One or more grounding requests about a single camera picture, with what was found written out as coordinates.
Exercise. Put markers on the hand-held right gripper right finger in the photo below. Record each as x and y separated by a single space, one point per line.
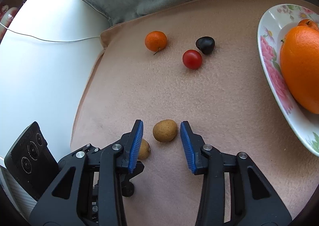
187 146

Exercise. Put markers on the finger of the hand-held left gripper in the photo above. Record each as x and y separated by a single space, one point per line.
88 148
128 186

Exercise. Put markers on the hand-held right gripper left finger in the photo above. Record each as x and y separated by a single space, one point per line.
135 146

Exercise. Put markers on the brown longan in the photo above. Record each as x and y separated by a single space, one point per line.
145 150
165 130

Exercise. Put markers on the red cherry tomato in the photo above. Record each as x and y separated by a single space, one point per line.
192 59

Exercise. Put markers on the small tangerine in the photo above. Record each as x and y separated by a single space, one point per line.
155 41
307 23

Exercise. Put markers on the floral white plate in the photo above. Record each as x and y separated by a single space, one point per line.
271 66

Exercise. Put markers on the large smooth orange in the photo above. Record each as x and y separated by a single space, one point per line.
301 69

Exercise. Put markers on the white ribbed panel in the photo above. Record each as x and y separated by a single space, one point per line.
15 191

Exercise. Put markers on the white board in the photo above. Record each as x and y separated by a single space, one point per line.
44 66

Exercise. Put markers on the red and white object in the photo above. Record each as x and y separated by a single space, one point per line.
6 14

